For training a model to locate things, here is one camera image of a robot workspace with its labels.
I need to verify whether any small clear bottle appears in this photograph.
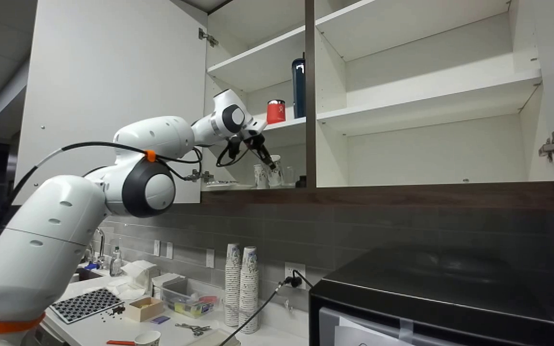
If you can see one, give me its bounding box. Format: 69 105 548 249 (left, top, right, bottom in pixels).
107 243 125 278

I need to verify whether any metal faucet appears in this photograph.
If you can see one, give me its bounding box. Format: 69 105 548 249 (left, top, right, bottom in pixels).
86 226 109 268

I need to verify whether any black microwave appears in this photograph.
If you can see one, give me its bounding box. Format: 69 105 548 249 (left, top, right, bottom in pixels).
308 243 554 346

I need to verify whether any stack of paper cups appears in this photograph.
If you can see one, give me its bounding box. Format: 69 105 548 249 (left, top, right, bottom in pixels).
238 245 261 336
223 241 244 328

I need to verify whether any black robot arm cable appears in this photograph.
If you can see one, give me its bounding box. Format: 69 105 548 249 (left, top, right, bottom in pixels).
0 132 254 274

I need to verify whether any metal door hinge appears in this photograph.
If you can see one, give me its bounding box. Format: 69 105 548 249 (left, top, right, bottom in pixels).
536 130 554 163
196 24 221 47
188 166 215 184

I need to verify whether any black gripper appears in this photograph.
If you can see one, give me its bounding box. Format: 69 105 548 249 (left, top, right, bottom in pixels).
238 126 279 172

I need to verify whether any dark blue bottle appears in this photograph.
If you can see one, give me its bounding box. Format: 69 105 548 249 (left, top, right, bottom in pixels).
290 51 308 120

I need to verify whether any white wall outlet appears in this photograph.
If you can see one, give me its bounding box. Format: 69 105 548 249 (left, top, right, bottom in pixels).
281 259 308 291

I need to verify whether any red cup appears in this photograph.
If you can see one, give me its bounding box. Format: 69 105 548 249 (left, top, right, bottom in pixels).
265 97 286 126

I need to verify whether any white crumpled cloth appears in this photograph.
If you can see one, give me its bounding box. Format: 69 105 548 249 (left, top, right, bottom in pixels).
117 257 161 297

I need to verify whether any paper cup with grey pattern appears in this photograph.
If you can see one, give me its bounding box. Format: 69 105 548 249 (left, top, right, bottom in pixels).
132 328 163 346

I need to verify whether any white wall cabinet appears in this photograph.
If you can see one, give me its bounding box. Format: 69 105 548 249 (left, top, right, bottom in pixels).
200 0 554 209

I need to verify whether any clear plastic container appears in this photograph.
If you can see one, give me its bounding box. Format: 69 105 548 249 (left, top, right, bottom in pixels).
157 274 219 318

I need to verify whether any small wooden box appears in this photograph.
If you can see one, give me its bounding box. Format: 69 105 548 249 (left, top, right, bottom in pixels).
121 293 165 324

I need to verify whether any black grid tray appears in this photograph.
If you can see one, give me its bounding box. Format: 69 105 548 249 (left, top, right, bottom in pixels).
48 286 127 326

